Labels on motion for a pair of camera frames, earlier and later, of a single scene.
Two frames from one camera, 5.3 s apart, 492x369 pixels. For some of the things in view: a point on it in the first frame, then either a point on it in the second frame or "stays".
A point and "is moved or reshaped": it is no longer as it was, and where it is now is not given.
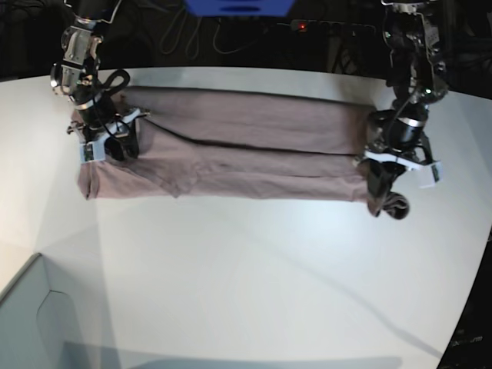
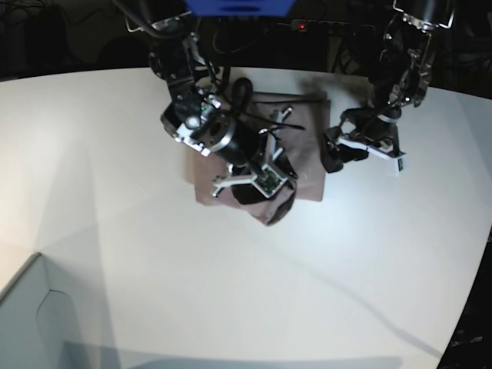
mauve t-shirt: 231,144 is moved or reshaped
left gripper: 118,125 → 268,179
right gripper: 387,159 → 378,130
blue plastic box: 240,8 stays
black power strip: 301,24 stays
